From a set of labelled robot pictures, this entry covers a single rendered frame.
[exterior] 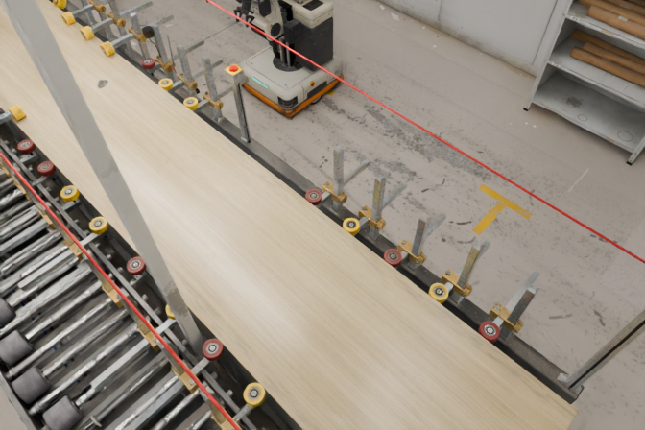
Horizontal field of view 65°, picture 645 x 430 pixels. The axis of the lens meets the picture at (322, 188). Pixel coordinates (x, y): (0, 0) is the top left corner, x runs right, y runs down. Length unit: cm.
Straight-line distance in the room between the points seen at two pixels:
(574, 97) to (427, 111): 116
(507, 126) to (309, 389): 292
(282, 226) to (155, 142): 90
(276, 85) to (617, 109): 267
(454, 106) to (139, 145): 260
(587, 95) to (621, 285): 165
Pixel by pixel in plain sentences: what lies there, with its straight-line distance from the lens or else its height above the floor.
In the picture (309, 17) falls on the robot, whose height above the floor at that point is 79.
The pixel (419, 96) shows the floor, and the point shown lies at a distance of 444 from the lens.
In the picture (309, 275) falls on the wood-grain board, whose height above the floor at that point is 90.
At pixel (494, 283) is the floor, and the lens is 341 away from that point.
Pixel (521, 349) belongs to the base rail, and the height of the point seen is 70.
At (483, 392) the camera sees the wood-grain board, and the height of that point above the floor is 90.
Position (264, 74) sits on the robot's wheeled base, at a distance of 419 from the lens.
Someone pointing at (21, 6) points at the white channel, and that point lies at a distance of 111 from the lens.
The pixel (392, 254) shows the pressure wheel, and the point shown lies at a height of 91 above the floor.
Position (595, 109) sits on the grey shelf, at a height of 14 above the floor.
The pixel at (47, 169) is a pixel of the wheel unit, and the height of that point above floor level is 91.
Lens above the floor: 286
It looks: 51 degrees down
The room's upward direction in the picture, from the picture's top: 1 degrees counter-clockwise
